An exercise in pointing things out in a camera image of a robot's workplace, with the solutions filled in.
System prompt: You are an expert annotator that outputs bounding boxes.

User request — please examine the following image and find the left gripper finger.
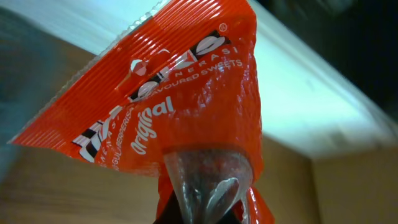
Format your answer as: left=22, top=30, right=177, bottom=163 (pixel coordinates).
left=155, top=144, right=254, bottom=224

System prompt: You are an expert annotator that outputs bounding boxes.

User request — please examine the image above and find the red candy packet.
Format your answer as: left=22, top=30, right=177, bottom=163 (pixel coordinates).
left=11, top=0, right=274, bottom=223

